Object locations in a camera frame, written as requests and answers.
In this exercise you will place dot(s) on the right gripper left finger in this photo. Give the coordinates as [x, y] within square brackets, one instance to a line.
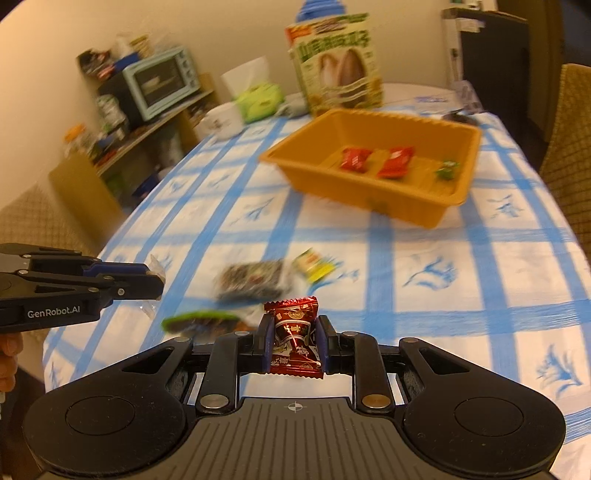
[232, 356]

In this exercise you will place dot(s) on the quilted tan chair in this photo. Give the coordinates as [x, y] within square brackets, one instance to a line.
[566, 166]

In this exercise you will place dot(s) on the green wrapped snack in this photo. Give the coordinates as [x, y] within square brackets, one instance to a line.
[201, 323]

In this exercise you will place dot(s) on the orange plastic tray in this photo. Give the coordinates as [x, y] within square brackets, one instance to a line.
[310, 157]

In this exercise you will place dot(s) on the black mini fridge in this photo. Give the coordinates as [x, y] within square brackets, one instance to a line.
[491, 51]

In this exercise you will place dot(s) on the yellow green snack bar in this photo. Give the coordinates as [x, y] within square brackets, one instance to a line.
[313, 266]

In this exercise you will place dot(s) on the green tissue pack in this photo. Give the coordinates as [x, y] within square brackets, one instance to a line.
[251, 88]

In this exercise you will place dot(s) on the mixed nuts clear packet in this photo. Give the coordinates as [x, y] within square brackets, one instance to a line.
[262, 281]

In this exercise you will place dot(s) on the red snack packet left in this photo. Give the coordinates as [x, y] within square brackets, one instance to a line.
[355, 159]

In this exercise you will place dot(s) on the blue checkered tablecloth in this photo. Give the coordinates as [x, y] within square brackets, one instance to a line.
[501, 282]

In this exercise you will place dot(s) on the red snack packet middle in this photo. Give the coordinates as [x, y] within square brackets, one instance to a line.
[397, 164]

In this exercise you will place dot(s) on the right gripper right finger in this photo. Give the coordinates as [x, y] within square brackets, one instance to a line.
[357, 355]

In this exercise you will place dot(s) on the white mug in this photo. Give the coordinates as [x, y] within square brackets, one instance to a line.
[222, 122]

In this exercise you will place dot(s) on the blue thermos jug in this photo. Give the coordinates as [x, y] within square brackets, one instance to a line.
[313, 9]

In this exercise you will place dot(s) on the red snack packet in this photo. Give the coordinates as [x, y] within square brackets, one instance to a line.
[355, 159]
[397, 164]

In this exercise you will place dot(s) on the light blue toaster oven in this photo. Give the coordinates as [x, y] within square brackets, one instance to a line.
[149, 87]

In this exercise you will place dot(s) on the wooden shelf unit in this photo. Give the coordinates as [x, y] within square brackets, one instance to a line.
[99, 195]

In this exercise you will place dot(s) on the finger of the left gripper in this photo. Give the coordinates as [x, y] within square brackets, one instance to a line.
[115, 269]
[132, 286]

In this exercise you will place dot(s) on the green candy packet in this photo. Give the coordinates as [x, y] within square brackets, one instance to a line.
[448, 170]

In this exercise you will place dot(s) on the dark red candy packet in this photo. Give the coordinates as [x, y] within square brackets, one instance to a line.
[294, 351]

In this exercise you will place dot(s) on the sunflower seed box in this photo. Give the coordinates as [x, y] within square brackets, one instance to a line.
[336, 63]

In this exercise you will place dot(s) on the grey phone stand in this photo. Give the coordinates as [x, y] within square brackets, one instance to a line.
[470, 105]

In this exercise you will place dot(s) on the person's left hand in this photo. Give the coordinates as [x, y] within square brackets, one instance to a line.
[11, 345]

